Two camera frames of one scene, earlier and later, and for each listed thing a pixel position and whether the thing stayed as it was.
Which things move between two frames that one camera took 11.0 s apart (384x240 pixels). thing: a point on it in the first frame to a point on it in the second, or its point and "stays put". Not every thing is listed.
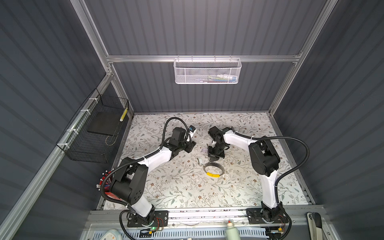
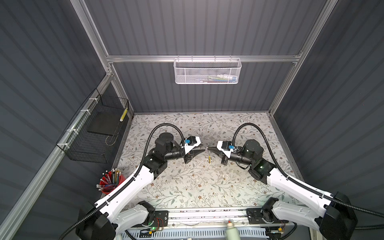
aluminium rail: x=210 y=219 stays put
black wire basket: x=92 y=135 stays put
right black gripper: x=212 y=157 to x=214 y=149
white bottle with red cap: x=231 y=233 stays put
